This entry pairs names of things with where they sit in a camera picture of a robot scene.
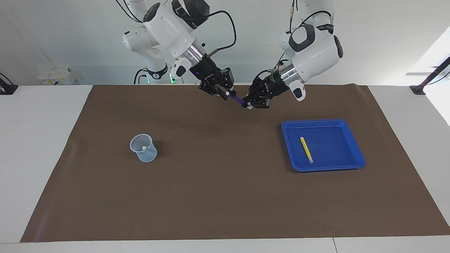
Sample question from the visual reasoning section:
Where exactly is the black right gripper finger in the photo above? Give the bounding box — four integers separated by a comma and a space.
221, 68, 235, 97
199, 84, 227, 101

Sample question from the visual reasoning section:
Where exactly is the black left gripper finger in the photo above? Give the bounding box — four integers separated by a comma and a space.
248, 79, 264, 100
243, 99, 269, 109

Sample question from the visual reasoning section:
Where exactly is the purple pen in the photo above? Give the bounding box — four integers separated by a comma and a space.
226, 91, 253, 110

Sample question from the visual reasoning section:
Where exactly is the yellow pen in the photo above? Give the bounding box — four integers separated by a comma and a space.
300, 137, 314, 164

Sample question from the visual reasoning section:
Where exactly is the clear plastic cup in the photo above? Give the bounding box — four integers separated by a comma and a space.
130, 134, 158, 163

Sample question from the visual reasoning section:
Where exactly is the brown table mat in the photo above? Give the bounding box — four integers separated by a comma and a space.
20, 84, 450, 243

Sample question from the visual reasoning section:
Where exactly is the blue plastic tray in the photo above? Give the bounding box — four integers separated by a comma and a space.
281, 119, 366, 172

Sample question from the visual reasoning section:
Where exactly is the black clamp stand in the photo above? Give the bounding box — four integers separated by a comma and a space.
410, 56, 450, 95

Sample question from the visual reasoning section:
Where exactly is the white power box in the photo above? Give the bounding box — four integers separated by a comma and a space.
38, 68, 76, 85

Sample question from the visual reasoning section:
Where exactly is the black table clamp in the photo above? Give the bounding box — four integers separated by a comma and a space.
0, 73, 19, 95

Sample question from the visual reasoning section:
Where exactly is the black base cable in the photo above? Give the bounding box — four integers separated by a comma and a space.
254, 70, 273, 83
134, 68, 148, 85

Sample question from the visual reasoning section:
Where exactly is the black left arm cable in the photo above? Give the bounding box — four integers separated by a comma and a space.
267, 0, 334, 83

